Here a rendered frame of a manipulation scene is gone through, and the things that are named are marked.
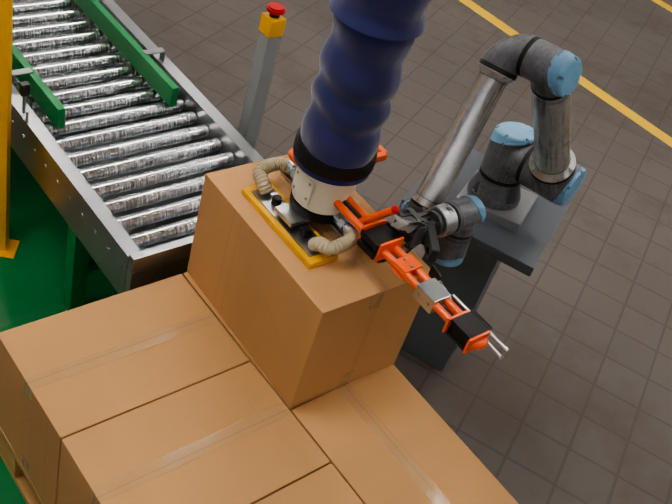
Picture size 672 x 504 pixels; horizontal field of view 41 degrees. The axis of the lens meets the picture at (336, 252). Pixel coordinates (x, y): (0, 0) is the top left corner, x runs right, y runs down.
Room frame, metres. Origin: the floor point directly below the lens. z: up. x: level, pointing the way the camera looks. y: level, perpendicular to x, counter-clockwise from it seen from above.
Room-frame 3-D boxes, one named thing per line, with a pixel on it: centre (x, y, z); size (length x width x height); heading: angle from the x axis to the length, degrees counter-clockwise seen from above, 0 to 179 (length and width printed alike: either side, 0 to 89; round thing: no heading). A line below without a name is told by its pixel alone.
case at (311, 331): (2.03, 0.07, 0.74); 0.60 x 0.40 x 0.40; 49
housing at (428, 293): (1.74, -0.27, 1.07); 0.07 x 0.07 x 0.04; 50
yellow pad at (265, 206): (1.97, 0.15, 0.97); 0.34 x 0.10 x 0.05; 50
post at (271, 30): (3.01, 0.49, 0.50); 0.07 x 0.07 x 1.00; 50
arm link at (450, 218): (2.05, -0.25, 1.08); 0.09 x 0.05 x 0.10; 50
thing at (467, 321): (1.65, -0.36, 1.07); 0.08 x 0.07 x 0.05; 50
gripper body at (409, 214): (1.99, -0.19, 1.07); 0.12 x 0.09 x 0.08; 140
